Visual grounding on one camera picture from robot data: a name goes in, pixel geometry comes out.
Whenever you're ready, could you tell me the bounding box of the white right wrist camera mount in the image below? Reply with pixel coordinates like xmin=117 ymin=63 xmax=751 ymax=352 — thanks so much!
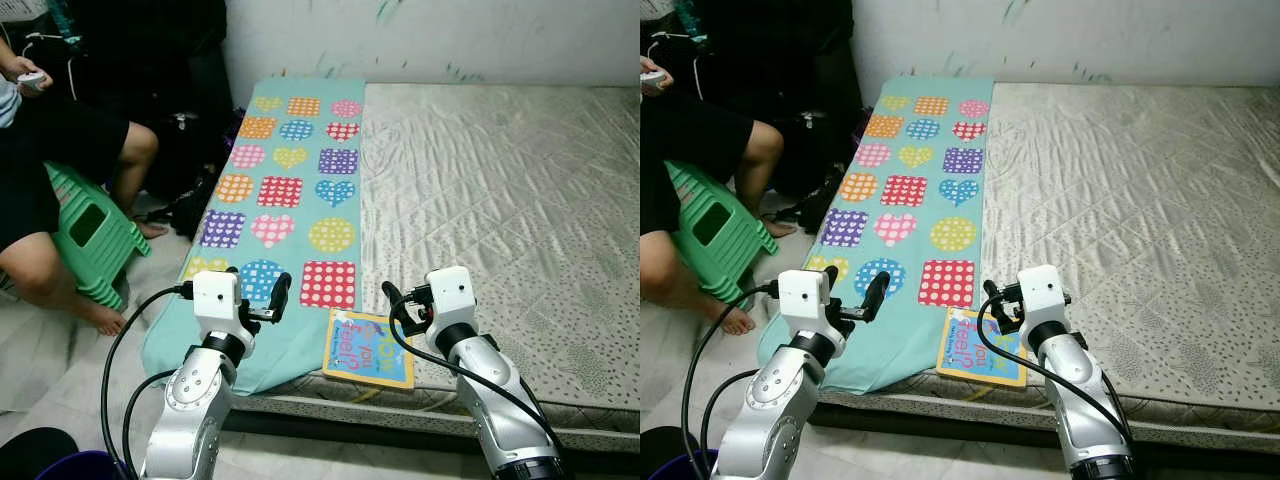
xmin=425 ymin=266 xmax=476 ymax=331
xmin=1018 ymin=265 xmax=1069 ymax=331

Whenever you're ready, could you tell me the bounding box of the grey quilted mattress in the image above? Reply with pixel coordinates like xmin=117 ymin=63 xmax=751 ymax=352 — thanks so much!
xmin=225 ymin=82 xmax=641 ymax=456
xmin=830 ymin=82 xmax=1280 ymax=446

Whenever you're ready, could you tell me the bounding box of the dark bed frame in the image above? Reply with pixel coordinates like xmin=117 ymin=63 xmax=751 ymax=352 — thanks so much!
xmin=810 ymin=405 xmax=1280 ymax=471
xmin=220 ymin=405 xmax=641 ymax=476

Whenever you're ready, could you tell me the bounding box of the yellow and blue children's book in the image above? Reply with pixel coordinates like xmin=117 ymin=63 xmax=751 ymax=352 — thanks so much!
xmin=936 ymin=307 xmax=1029 ymax=388
xmin=322 ymin=308 xmax=416 ymax=389

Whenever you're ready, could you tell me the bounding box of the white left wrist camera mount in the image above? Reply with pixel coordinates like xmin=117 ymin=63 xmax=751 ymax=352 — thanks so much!
xmin=778 ymin=268 xmax=833 ymax=341
xmin=192 ymin=270 xmax=246 ymax=341

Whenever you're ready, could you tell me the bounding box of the green plastic stool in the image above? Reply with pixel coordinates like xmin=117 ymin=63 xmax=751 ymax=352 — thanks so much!
xmin=665 ymin=160 xmax=781 ymax=306
xmin=45 ymin=163 xmax=153 ymax=311

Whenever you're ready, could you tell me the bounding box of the teal blanket with colourful patches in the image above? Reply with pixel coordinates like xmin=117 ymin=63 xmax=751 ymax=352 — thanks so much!
xmin=142 ymin=78 xmax=366 ymax=396
xmin=757 ymin=77 xmax=996 ymax=396

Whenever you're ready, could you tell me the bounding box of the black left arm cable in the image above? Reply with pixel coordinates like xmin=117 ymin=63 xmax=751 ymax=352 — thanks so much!
xmin=680 ymin=283 xmax=783 ymax=480
xmin=100 ymin=283 xmax=196 ymax=480

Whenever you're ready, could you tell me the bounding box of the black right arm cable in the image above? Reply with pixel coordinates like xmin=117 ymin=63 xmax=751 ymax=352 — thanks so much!
xmin=975 ymin=298 xmax=1136 ymax=441
xmin=388 ymin=298 xmax=546 ymax=441

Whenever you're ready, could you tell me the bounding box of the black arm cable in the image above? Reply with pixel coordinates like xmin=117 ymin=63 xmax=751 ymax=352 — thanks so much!
xmin=100 ymin=283 xmax=196 ymax=480
xmin=680 ymin=283 xmax=783 ymax=480
xmin=388 ymin=298 xmax=546 ymax=441
xmin=975 ymin=298 xmax=1136 ymax=441

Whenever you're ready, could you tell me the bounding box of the person with bare legs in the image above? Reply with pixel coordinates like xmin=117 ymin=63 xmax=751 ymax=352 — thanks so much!
xmin=640 ymin=55 xmax=786 ymax=336
xmin=0 ymin=40 xmax=161 ymax=336

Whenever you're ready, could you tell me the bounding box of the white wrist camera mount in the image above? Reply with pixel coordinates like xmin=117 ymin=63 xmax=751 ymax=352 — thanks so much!
xmin=1018 ymin=265 xmax=1069 ymax=331
xmin=425 ymin=266 xmax=476 ymax=331
xmin=778 ymin=268 xmax=833 ymax=341
xmin=192 ymin=270 xmax=246 ymax=341

